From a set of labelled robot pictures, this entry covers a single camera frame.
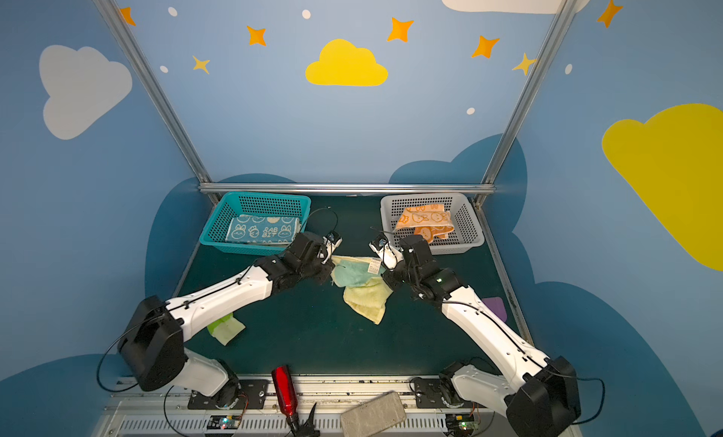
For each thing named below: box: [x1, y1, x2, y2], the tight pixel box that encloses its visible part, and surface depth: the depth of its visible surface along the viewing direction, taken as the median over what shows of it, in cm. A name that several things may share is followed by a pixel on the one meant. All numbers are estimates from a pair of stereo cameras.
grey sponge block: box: [339, 390, 407, 437], surface depth 70 cm
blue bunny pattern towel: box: [225, 214, 302, 245], surface depth 109 cm
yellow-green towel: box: [330, 255, 394, 325], surface depth 92 cm
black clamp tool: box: [285, 401, 321, 437], surface depth 70 cm
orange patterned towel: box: [394, 204, 455, 244], surface depth 110 cm
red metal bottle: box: [271, 365, 299, 419], surface depth 74 cm
